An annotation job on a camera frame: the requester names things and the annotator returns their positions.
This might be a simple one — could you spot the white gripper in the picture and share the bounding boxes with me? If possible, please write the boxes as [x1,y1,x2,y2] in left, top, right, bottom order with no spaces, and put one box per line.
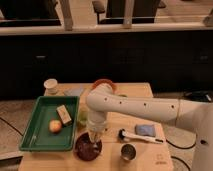
[87,113,107,133]

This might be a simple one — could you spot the metal cup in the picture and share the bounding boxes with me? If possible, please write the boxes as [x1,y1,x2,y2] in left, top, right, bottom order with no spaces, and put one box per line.
[121,144,136,161]

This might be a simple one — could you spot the purple bowl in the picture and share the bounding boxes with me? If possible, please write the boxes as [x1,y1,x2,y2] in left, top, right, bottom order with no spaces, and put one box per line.
[75,133,102,161]

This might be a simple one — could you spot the tan wooden block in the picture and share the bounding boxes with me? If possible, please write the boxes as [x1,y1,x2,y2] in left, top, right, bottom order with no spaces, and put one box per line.
[56,105,72,125]

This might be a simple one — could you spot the grey cloth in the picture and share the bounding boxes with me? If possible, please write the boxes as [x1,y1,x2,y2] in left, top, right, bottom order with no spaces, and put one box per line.
[64,87,85,97]

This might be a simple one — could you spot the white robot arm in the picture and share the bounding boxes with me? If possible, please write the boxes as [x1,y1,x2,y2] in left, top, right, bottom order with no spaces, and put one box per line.
[86,80,213,171]

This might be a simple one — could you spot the yellow onion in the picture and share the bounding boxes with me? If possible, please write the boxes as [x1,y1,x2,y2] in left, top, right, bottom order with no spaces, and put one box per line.
[49,120,62,133]

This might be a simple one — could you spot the orange bowl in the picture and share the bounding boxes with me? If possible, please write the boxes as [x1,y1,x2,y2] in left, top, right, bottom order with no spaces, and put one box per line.
[92,79,116,91]

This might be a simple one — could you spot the black office chair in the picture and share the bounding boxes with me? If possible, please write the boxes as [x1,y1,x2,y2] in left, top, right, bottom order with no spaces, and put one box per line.
[92,0,166,24]

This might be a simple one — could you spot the green plastic tray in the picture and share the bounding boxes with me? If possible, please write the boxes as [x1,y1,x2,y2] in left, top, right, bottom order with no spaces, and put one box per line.
[19,96,79,152]

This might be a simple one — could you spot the white paper cup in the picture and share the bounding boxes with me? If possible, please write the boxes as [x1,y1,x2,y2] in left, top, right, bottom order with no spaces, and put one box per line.
[44,78,58,94]

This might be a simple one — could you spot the small green cup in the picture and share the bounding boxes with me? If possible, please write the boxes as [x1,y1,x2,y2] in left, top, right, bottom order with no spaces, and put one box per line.
[78,110,87,126]

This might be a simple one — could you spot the white black dish brush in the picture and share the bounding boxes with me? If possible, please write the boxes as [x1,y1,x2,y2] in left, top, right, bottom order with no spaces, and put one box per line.
[118,129,163,144]

